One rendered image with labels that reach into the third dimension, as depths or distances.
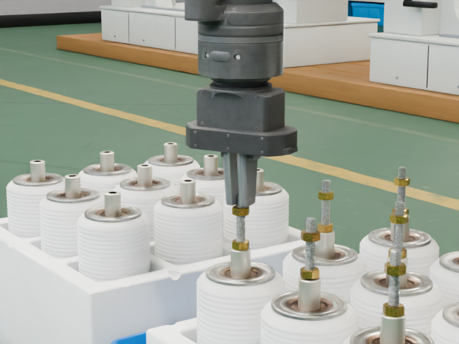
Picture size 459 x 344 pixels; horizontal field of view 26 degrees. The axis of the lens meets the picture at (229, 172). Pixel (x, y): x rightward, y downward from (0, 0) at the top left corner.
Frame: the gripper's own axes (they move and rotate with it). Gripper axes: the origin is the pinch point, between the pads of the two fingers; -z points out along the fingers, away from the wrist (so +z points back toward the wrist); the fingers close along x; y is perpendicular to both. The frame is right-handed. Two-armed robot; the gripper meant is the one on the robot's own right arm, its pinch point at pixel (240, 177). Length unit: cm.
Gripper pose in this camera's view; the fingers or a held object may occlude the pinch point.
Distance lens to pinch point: 105.4
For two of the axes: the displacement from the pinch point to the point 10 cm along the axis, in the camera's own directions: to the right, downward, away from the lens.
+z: 0.0, -9.7, -2.2
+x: 8.8, 1.1, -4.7
